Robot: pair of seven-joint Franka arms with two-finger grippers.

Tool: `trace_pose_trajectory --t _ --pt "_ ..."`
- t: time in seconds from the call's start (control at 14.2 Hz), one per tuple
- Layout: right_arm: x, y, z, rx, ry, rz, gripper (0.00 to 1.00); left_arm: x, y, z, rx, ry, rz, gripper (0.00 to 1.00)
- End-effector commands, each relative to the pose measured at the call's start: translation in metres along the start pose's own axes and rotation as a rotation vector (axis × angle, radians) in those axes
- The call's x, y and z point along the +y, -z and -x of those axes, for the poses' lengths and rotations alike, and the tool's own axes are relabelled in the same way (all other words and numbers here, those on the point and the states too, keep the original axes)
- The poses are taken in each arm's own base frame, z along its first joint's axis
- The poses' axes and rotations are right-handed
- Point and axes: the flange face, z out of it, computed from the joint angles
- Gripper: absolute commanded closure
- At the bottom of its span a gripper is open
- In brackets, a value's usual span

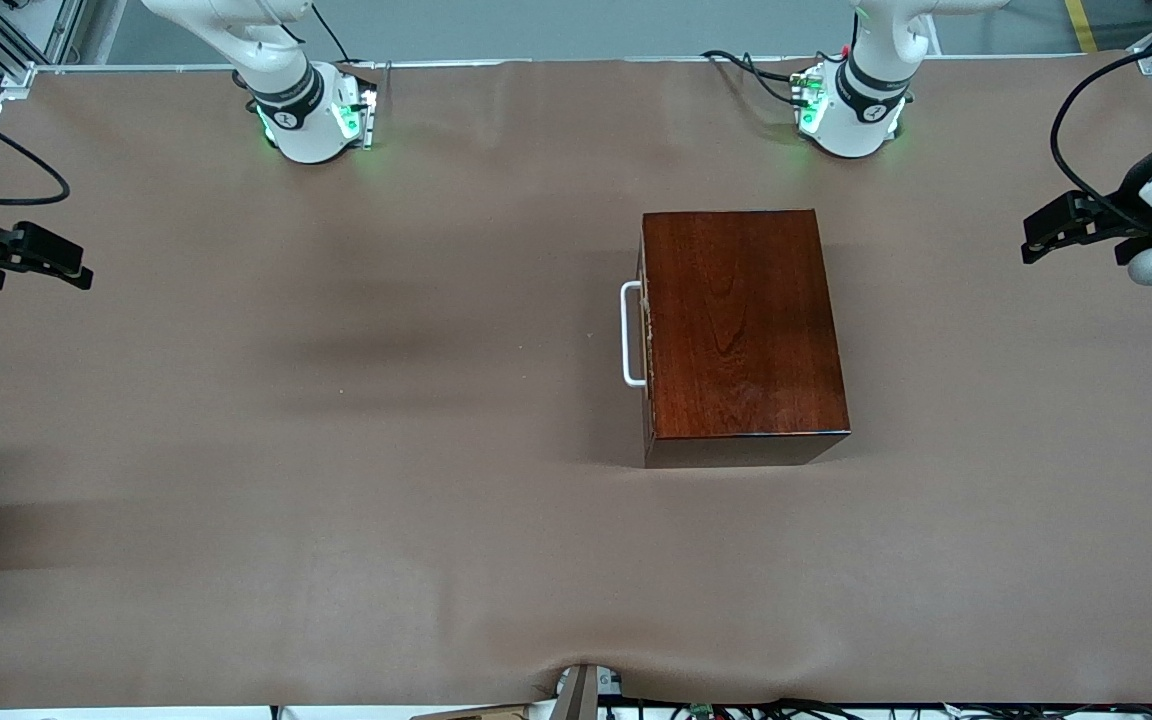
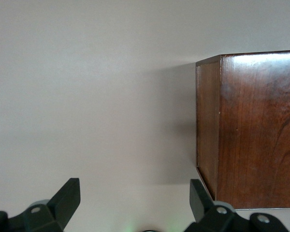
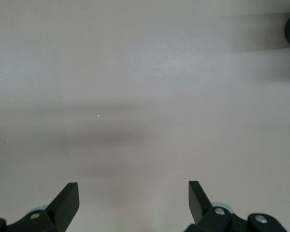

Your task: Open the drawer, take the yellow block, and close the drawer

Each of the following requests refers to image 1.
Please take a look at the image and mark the aluminium frame profiles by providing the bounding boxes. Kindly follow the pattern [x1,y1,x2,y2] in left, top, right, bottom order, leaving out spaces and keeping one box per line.
[0,0,87,101]

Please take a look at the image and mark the black thin base cable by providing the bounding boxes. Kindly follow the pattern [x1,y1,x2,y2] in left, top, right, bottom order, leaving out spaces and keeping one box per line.
[311,0,352,63]

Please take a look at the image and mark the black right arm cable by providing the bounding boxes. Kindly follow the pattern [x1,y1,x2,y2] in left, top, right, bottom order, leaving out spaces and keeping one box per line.
[0,93,72,208]

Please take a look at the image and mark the dark brown wooden cabinet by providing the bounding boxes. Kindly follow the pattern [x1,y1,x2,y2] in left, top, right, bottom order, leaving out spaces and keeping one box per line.
[639,209,852,469]

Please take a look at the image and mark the black base cables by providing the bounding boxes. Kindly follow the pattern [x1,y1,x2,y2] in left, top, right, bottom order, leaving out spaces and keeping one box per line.
[701,48,817,106]

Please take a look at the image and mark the brown cardboard piece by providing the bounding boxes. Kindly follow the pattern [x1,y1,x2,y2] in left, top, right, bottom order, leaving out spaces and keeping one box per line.
[411,703,529,720]

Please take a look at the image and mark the brown table cover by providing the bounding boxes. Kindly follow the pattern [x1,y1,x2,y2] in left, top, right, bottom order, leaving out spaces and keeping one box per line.
[0,55,1152,711]

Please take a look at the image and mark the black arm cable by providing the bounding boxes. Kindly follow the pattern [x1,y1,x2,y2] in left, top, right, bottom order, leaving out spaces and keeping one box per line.
[1049,38,1152,236]
[0,93,72,208]

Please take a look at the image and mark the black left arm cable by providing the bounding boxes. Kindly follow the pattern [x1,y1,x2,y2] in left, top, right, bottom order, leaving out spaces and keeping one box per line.
[1049,38,1152,236]

